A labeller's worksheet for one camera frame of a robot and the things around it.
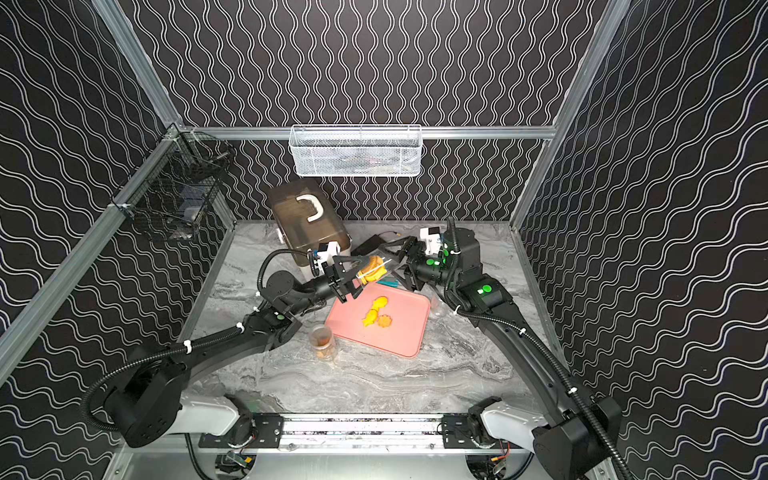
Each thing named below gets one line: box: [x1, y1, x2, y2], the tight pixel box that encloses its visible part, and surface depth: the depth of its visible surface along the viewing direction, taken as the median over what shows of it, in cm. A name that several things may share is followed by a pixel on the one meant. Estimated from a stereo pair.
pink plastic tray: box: [326, 284, 431, 359], surface depth 94 cm
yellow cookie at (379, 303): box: [371, 296, 389, 311], surface depth 98 cm
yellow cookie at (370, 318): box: [362, 309, 378, 327], surface depth 96 cm
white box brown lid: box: [268, 179, 352, 277], surface depth 103 cm
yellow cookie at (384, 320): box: [377, 314, 393, 328], surface depth 95 cm
